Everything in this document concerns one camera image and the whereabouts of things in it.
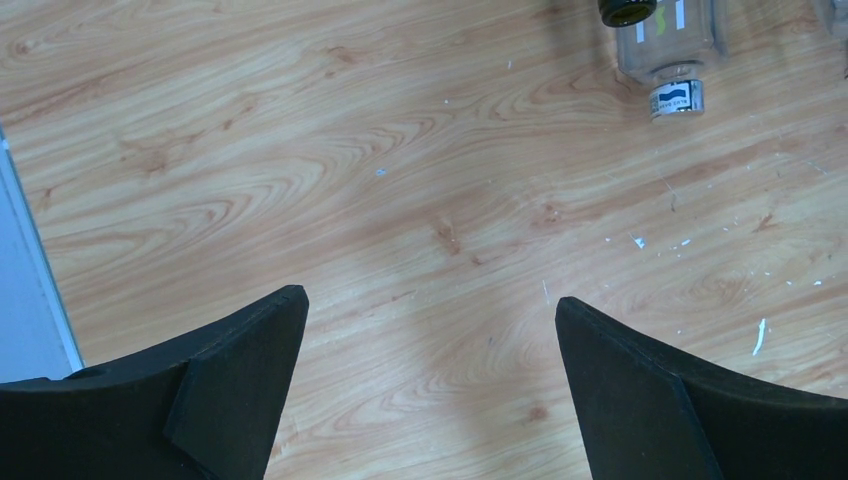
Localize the dark green wine bottle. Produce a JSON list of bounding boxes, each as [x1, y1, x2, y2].
[[597, 0, 658, 28]]

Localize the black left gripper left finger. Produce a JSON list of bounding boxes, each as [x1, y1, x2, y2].
[[1, 285, 309, 479]]

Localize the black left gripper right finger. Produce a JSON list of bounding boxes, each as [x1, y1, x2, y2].
[[555, 297, 847, 479]]

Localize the blue square glass bottle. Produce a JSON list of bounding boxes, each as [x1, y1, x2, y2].
[[615, 0, 728, 124]]

